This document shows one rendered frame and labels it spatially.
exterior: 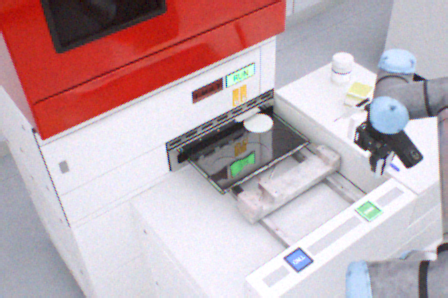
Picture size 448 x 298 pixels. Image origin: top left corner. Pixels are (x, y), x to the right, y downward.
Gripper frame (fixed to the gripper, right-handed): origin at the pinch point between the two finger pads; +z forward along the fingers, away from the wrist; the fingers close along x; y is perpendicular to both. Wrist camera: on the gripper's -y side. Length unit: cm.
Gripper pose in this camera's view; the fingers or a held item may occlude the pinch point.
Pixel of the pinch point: (379, 176)
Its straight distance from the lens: 140.7
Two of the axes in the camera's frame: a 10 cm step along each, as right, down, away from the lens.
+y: -5.9, -5.4, 6.0
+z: 0.4, 7.3, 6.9
